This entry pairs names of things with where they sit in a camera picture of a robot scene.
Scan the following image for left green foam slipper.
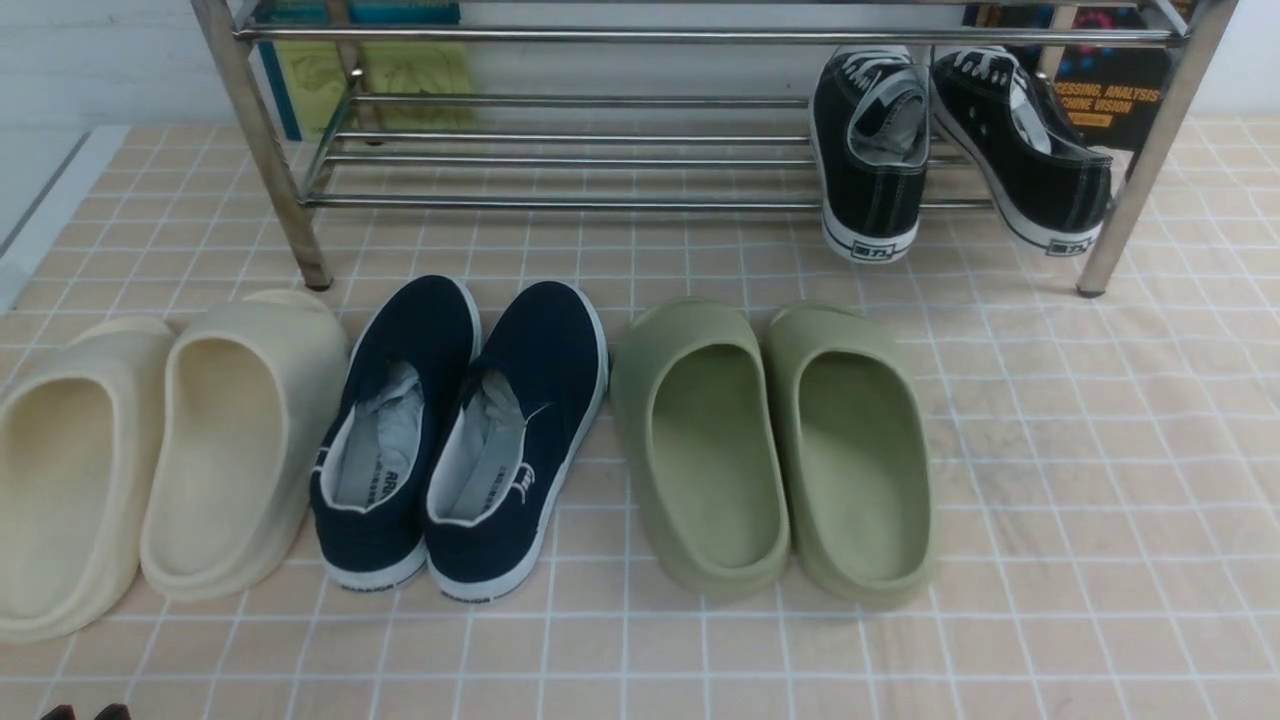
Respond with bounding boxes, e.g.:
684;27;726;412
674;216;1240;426
611;297;791;601

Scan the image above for left cream foam slipper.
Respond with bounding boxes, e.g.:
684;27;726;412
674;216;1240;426
1;316;175;644

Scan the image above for right cream foam slipper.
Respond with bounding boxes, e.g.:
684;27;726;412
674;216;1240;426
140;290;348;602

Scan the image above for steel shoe rack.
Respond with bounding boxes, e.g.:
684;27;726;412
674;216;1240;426
192;1;1236;299

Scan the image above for right navy slip-on shoe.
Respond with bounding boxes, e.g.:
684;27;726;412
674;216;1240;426
424;281;609;603

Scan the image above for right green foam slipper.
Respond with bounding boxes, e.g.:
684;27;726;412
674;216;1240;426
762;302;934;609

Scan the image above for green teal book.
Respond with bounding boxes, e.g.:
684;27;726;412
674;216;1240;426
259;1;476;142

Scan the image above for black canvas sneaker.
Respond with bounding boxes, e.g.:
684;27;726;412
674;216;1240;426
931;46;1114;258
808;45;931;265

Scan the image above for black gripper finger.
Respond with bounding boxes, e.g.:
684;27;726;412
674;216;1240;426
93;703;132;720

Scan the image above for navy slip-on shoe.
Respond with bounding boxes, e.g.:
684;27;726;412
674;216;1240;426
308;275;483;593
424;281;609;603

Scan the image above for cream foam slipper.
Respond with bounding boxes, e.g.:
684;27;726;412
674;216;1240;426
140;290;348;602
1;316;175;644

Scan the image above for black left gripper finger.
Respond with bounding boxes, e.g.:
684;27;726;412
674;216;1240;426
40;705;76;720

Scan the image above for green foam slipper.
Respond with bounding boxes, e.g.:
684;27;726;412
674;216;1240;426
762;302;934;609
611;297;791;601

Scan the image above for left navy slip-on shoe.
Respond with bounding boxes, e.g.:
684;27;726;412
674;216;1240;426
308;275;483;593

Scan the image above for dark machine vision book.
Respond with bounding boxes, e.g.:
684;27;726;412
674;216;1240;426
963;3;1171;152

